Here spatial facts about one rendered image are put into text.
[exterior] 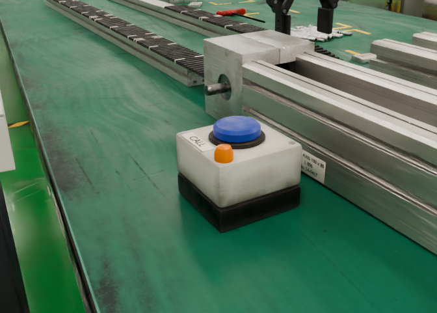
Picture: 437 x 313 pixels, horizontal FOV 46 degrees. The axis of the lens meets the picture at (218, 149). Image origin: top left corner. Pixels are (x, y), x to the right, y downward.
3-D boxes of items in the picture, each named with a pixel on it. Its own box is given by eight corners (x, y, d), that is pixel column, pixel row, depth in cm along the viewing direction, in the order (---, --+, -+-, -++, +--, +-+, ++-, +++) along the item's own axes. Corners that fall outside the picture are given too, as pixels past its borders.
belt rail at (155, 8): (106, -2, 160) (105, -12, 159) (118, -3, 162) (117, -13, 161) (291, 67, 84) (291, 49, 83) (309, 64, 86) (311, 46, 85)
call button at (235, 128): (205, 141, 44) (204, 119, 43) (244, 131, 46) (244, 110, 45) (228, 158, 41) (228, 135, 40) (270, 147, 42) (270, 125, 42)
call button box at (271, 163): (177, 192, 47) (173, 128, 44) (264, 167, 51) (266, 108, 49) (220, 234, 41) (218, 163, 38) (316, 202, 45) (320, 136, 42)
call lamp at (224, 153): (211, 157, 40) (210, 143, 39) (227, 153, 40) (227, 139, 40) (220, 164, 38) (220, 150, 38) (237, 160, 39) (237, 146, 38)
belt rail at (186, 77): (44, 4, 152) (42, -7, 151) (58, 2, 154) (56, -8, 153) (187, 86, 76) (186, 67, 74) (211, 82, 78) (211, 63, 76)
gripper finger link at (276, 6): (279, -6, 79) (278, 37, 82) (263, -5, 78) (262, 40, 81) (292, -4, 77) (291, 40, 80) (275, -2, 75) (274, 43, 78)
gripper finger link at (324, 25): (333, -12, 84) (330, 29, 87) (318, -11, 83) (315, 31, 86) (346, -10, 82) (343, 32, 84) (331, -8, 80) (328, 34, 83)
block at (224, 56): (188, 116, 65) (185, 41, 61) (268, 98, 70) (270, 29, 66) (224, 140, 57) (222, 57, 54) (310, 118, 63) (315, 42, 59)
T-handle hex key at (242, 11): (214, 17, 127) (214, 10, 126) (243, 13, 130) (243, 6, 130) (249, 28, 114) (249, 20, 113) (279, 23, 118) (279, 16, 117)
